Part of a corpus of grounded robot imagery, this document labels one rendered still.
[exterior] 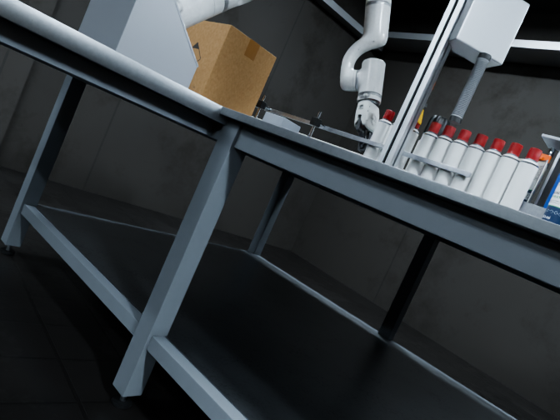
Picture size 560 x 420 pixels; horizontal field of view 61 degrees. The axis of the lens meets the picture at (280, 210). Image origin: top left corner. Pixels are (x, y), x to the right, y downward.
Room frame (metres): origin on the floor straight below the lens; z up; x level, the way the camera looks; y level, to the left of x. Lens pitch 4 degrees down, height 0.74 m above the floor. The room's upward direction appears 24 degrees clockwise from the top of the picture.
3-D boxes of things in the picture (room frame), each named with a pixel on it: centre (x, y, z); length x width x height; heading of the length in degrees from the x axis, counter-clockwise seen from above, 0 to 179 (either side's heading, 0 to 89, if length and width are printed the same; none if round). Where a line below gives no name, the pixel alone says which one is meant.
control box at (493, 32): (1.47, -0.33, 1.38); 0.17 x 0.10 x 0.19; 105
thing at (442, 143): (1.53, -0.38, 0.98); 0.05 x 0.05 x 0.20
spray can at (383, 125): (1.68, -0.21, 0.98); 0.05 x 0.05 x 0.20
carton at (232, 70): (1.81, 0.43, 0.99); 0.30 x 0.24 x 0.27; 49
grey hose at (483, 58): (1.42, -0.36, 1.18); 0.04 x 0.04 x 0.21
